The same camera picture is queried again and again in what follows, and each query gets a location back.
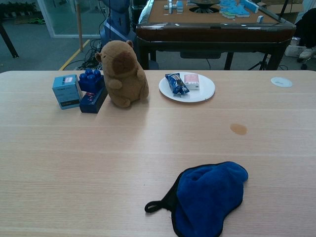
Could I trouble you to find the blue microfiber cloth black trim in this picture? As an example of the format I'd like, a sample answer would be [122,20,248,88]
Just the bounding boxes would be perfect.
[144,161,249,237]

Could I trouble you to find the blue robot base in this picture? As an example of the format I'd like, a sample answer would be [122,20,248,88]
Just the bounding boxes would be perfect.
[99,0,135,52]

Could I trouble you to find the blue snack packet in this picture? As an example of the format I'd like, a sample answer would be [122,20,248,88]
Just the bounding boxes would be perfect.
[164,73,191,96]

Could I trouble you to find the white pink tissue pack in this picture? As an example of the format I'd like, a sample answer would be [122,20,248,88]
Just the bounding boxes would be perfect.
[183,74,200,91]

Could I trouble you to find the white round plate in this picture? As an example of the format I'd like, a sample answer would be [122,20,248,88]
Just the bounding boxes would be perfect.
[158,72,216,103]

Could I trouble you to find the brown capybara plush toy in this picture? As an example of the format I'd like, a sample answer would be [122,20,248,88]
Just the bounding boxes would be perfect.
[95,40,150,109]

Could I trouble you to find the dark blue rectangular box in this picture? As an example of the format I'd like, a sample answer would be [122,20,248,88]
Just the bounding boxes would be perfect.
[79,86,109,114]

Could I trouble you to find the blue toy building brick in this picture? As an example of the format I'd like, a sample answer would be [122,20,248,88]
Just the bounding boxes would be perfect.
[78,69,105,93]

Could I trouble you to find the light blue cardboard box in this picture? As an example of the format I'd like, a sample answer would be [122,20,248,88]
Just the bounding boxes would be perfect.
[51,74,83,110]

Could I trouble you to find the wooden mahjong table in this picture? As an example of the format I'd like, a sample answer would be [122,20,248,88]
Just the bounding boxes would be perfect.
[135,0,297,71]

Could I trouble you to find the black tripod stand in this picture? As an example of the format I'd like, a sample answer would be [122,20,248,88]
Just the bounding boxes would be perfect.
[247,53,271,71]

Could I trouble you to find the wooden pole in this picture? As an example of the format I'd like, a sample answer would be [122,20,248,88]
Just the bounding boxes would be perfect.
[76,0,84,52]

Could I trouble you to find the white plastic basket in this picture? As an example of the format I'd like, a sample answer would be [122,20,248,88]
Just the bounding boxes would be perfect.
[284,37,310,58]

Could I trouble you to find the black table leg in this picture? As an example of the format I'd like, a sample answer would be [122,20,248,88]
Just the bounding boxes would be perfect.
[0,22,19,59]

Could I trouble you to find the black floor cables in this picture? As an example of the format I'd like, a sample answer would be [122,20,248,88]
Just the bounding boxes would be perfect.
[73,39,104,71]

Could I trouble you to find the white round cable grommet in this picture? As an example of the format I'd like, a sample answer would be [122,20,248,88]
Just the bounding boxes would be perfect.
[270,77,293,88]

